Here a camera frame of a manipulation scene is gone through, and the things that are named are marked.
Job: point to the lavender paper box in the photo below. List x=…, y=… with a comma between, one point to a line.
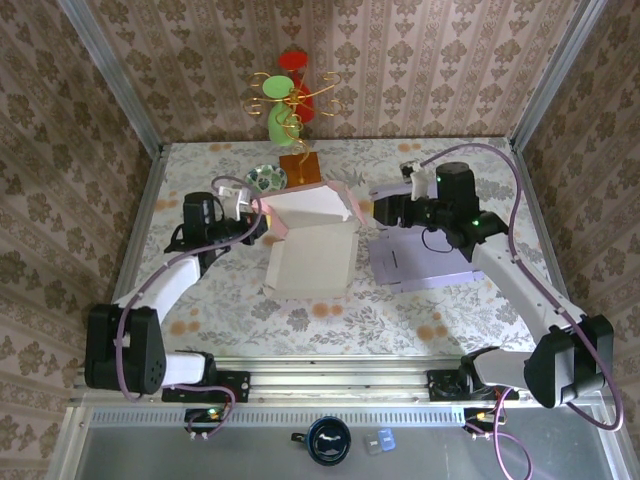
x=420, y=260

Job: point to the dark blue mug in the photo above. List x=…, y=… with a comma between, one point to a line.
x=330, y=442

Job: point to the aluminium frame post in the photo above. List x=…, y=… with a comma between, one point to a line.
x=115, y=80
x=555, y=75

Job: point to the pink paper box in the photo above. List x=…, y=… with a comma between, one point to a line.
x=310, y=250

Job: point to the aluminium mounting rail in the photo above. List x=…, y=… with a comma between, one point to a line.
x=340, y=380

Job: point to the clear memory card case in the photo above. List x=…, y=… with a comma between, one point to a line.
x=371, y=444

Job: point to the green plastic goblet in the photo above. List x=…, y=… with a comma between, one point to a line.
x=282, y=125

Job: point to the red plastic goblet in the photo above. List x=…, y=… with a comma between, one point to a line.
x=292, y=61

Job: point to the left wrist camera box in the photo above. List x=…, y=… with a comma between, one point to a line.
x=235, y=200

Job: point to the leaf pattern bowl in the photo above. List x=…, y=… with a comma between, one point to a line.
x=262, y=177

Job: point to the aluminium table edge rail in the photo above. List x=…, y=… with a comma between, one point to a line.
x=145, y=220
x=537, y=215

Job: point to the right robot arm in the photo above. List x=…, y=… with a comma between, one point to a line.
x=505, y=280

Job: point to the small controller board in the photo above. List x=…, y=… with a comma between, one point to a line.
x=480, y=417
x=207, y=417

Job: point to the blue memory card case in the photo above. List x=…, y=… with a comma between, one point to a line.
x=387, y=439

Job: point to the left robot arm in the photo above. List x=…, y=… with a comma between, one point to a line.
x=175, y=280

